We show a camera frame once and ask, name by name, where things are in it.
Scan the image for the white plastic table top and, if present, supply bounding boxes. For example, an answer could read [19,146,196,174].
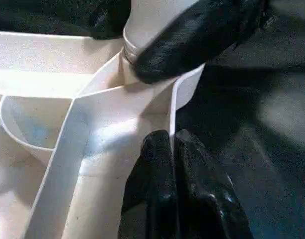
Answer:
[0,30,207,239]

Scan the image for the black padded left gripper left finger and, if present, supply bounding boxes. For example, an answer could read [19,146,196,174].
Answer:
[118,128,180,239]

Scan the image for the white plastic table leg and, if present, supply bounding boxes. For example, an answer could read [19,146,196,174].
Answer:
[121,0,201,66]

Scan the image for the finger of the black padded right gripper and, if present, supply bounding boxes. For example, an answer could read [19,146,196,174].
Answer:
[88,0,133,41]
[134,0,266,85]

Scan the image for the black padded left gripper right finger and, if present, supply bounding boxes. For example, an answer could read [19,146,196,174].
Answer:
[174,128,253,239]

